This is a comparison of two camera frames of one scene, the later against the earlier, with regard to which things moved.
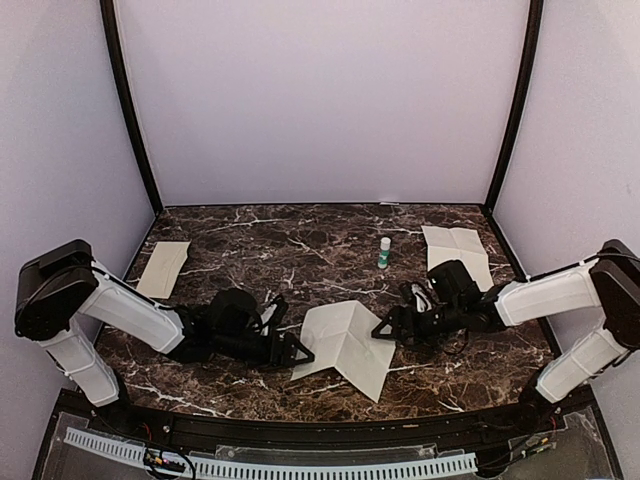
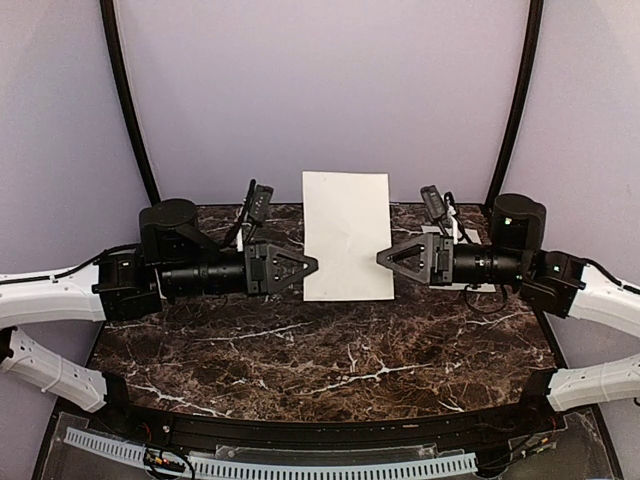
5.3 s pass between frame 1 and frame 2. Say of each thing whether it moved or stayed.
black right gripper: moved
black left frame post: stayed
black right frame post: stayed
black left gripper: moved
